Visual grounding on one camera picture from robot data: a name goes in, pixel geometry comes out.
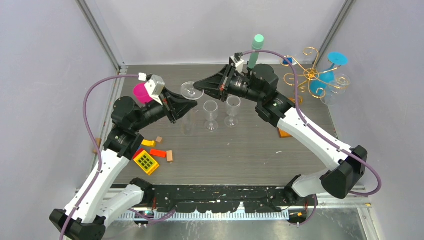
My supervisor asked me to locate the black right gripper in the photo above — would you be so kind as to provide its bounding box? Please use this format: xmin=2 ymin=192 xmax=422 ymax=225
xmin=193 ymin=64 xmax=263 ymax=104

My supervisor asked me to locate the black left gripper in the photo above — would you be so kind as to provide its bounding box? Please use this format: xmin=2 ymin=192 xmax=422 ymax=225
xmin=131 ymin=87 xmax=197 ymax=132

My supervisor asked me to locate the clear wine glass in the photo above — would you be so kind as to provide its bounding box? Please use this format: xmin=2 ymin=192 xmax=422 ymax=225
xmin=180 ymin=81 xmax=204 ymax=136
xmin=203 ymin=100 xmax=219 ymax=132
xmin=320 ymin=74 xmax=351 ymax=106
xmin=224 ymin=95 xmax=241 ymax=128

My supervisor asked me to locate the pink plastic wine glass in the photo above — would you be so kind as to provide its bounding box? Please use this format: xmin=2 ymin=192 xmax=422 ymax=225
xmin=132 ymin=83 xmax=153 ymax=104

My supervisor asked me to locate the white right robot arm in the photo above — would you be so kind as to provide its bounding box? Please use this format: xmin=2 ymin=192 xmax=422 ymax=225
xmin=193 ymin=64 xmax=368 ymax=205

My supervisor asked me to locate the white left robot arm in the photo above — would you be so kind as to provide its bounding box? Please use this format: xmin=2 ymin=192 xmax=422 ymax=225
xmin=49 ymin=88 xmax=198 ymax=240

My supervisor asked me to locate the orange wooden rack base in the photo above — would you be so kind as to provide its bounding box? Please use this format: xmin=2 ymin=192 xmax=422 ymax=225
xmin=278 ymin=96 xmax=303 ymax=139

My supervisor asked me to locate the blue plastic wine glass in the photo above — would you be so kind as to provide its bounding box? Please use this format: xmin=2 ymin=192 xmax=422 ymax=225
xmin=309 ymin=51 xmax=349 ymax=98

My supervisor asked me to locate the clear wine glass on rack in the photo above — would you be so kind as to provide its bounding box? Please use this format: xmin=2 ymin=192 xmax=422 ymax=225
xmin=320 ymin=74 xmax=351 ymax=106

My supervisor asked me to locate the black mini tripod stand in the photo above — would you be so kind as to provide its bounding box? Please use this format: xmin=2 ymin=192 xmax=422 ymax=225
xmin=246 ymin=67 xmax=253 ymax=76

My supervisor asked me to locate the small tan cube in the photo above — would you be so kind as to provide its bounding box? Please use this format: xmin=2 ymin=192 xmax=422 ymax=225
xmin=155 ymin=136 xmax=163 ymax=144

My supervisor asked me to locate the yellow curved block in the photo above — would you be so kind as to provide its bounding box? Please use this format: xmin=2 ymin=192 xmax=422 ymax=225
xmin=141 ymin=139 xmax=157 ymax=148

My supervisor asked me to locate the tan wooden block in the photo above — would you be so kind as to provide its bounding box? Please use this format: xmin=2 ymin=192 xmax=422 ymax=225
xmin=166 ymin=150 xmax=174 ymax=163

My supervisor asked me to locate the orange flat block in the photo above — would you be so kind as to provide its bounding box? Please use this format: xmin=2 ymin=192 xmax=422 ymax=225
xmin=149 ymin=148 xmax=167 ymax=158

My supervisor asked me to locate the red flat block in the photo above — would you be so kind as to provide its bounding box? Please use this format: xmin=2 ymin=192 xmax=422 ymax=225
xmin=132 ymin=147 xmax=144 ymax=160

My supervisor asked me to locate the mint green microphone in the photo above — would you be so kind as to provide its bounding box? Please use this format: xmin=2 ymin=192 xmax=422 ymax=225
xmin=247 ymin=34 xmax=265 ymax=71

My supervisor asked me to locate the yellow green window block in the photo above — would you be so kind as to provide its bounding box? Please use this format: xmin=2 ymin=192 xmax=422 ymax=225
xmin=133 ymin=150 xmax=160 ymax=176

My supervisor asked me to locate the wooden block off table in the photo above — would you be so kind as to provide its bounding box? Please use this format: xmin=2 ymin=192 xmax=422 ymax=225
xmin=93 ymin=138 xmax=102 ymax=154

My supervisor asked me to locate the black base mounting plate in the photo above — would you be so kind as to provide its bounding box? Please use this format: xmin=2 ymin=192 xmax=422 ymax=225
xmin=136 ymin=185 xmax=318 ymax=214

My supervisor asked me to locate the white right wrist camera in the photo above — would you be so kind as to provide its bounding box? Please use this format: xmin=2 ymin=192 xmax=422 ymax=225
xmin=229 ymin=52 xmax=245 ymax=73

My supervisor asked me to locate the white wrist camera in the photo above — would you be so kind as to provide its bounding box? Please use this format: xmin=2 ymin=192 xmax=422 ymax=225
xmin=229 ymin=52 xmax=245 ymax=73
xmin=138 ymin=72 xmax=165 ymax=106

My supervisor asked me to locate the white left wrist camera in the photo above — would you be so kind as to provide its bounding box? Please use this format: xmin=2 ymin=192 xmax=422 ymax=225
xmin=138 ymin=72 xmax=165 ymax=106

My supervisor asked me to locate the gold wire glass rack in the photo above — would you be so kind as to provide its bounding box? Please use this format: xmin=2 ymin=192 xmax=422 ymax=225
xmin=280 ymin=55 xmax=342 ymax=100

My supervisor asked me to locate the slotted cable duct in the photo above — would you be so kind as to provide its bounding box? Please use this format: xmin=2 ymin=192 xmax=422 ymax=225
xmin=117 ymin=209 xmax=290 ymax=222

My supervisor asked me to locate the aluminium frame rail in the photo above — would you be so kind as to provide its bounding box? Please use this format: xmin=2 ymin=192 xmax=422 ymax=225
xmin=316 ymin=193 xmax=372 ymax=209

